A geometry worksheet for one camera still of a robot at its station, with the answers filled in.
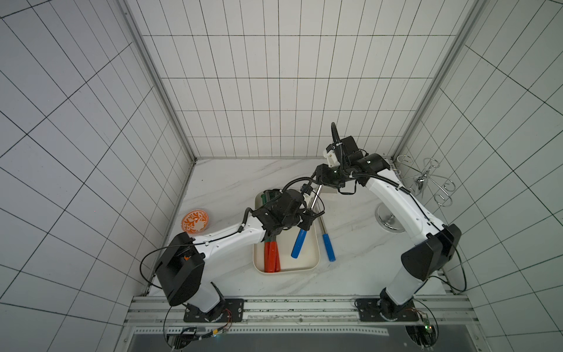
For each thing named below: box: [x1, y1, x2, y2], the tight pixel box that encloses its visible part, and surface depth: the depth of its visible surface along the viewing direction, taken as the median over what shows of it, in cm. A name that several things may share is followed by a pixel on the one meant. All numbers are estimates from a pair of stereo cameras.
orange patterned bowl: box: [181, 209, 209, 234], surface depth 94 cm
